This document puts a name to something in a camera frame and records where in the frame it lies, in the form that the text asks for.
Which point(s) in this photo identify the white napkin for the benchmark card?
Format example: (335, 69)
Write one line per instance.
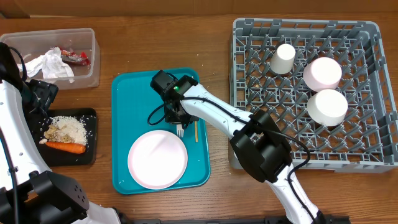
(50, 64)

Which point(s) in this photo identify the teal plastic tray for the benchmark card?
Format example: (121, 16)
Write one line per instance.
(132, 101)

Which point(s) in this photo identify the orange carrot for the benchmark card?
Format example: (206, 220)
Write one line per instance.
(68, 147)

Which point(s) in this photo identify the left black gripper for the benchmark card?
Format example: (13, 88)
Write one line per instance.
(45, 91)

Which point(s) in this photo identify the pink round plate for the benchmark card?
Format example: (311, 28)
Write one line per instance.
(157, 159)

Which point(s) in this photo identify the black plastic tray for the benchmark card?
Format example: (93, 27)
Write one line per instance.
(54, 157)

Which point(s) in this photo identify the clear plastic bin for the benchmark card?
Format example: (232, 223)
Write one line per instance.
(36, 43)

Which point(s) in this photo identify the wooden chopstick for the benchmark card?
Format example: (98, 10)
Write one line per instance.
(196, 131)

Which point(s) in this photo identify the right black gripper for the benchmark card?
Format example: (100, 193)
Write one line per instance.
(176, 113)

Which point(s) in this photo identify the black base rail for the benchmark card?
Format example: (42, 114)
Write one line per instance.
(266, 220)

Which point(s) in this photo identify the white bowl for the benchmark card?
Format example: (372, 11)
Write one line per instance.
(327, 107)

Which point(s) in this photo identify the food scraps pile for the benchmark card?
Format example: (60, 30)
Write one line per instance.
(56, 134)

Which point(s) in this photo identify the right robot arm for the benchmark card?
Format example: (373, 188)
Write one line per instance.
(262, 150)

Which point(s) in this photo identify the white plastic spoon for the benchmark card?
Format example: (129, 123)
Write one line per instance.
(180, 130)

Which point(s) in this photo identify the white rice pile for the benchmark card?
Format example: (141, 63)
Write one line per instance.
(75, 128)

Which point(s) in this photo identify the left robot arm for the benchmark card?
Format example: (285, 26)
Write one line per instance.
(30, 191)

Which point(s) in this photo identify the red snack wrapper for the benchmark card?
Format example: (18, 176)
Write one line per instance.
(73, 58)

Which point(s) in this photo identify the pink bowl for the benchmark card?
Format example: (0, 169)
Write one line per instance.
(321, 74)

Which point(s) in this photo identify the white paper cup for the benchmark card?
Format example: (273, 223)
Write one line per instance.
(283, 59)

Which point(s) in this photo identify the grey dishwasher rack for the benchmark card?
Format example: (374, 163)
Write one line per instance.
(366, 141)

